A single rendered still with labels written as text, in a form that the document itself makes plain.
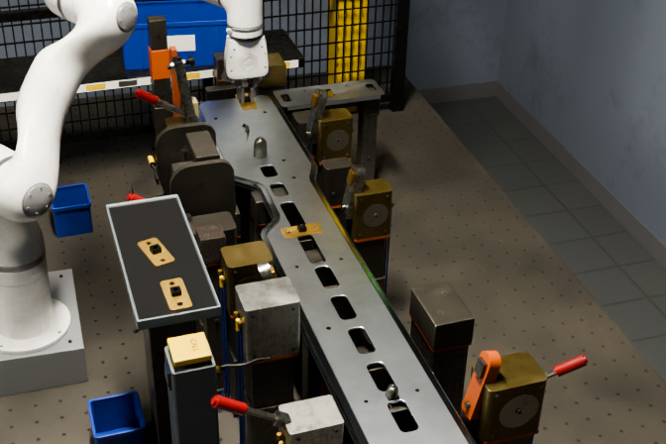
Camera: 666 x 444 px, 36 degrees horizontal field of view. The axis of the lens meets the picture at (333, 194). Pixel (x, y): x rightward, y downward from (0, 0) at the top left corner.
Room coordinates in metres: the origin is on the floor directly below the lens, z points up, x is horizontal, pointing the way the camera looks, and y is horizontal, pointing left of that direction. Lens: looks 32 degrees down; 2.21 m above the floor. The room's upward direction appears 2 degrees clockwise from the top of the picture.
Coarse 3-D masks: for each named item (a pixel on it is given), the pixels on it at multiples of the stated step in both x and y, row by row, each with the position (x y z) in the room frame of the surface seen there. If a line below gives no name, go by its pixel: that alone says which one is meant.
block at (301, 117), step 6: (294, 114) 2.39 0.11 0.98; (300, 114) 2.39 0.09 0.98; (306, 114) 2.39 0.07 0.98; (294, 120) 2.37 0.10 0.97; (300, 120) 2.36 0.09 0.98; (306, 120) 2.36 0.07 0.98; (294, 126) 2.37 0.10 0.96; (300, 126) 2.34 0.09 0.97; (300, 132) 2.34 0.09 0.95; (300, 138) 2.34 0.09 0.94; (306, 144) 2.35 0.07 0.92; (312, 144) 2.35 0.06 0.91; (312, 156) 2.35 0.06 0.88
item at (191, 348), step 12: (180, 336) 1.26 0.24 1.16; (192, 336) 1.26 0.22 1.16; (204, 336) 1.26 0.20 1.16; (168, 348) 1.24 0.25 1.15; (180, 348) 1.23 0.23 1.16; (192, 348) 1.23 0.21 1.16; (204, 348) 1.24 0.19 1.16; (180, 360) 1.21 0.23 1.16; (192, 360) 1.21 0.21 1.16; (204, 360) 1.22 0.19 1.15
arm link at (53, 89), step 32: (64, 0) 1.88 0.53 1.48; (96, 0) 1.84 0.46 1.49; (128, 0) 1.86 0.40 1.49; (96, 32) 1.81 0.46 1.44; (128, 32) 1.84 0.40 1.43; (32, 64) 1.82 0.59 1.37; (64, 64) 1.80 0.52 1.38; (32, 96) 1.77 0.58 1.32; (64, 96) 1.79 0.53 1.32; (32, 128) 1.73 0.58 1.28; (32, 160) 1.68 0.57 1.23; (0, 192) 1.64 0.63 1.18; (32, 192) 1.64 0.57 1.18
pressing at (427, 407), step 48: (240, 144) 2.19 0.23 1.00; (288, 144) 2.19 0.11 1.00; (288, 192) 1.97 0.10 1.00; (288, 240) 1.78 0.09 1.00; (336, 240) 1.78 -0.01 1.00; (336, 288) 1.61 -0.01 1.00; (336, 336) 1.47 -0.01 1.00; (384, 336) 1.47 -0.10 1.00; (336, 384) 1.33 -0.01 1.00; (432, 384) 1.35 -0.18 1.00; (384, 432) 1.23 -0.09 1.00; (432, 432) 1.23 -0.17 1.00
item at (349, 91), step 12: (324, 84) 2.53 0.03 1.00; (336, 84) 2.53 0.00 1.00; (348, 84) 2.54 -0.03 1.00; (360, 84) 2.54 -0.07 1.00; (276, 96) 2.45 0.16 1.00; (300, 96) 2.46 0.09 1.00; (336, 96) 2.46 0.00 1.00; (348, 96) 2.46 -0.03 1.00; (360, 96) 2.46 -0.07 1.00; (372, 96) 2.47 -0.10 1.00; (288, 108) 2.40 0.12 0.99; (300, 108) 2.41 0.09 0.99
